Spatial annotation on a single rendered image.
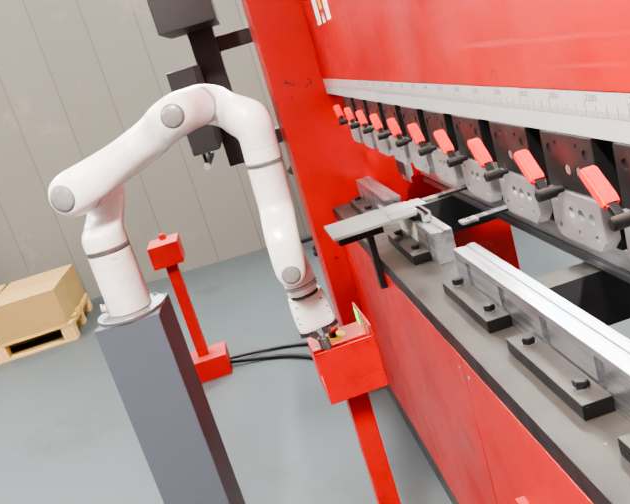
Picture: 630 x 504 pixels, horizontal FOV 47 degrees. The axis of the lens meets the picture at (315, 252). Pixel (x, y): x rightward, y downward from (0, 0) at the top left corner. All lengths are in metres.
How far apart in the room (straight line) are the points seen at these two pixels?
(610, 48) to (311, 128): 2.19
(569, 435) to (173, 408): 1.18
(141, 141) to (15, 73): 4.62
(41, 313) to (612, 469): 4.87
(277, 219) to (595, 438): 0.89
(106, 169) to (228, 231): 4.42
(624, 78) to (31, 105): 5.78
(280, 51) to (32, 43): 3.64
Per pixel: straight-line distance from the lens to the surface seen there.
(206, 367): 3.99
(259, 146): 1.71
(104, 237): 1.97
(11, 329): 5.72
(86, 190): 1.90
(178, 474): 2.18
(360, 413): 2.04
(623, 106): 0.92
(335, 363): 1.88
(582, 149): 1.03
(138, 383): 2.06
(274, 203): 1.74
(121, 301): 2.00
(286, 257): 1.70
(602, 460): 1.17
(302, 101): 3.00
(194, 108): 1.72
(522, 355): 1.42
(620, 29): 0.89
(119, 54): 6.19
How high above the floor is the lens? 1.56
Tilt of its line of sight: 16 degrees down
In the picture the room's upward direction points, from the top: 17 degrees counter-clockwise
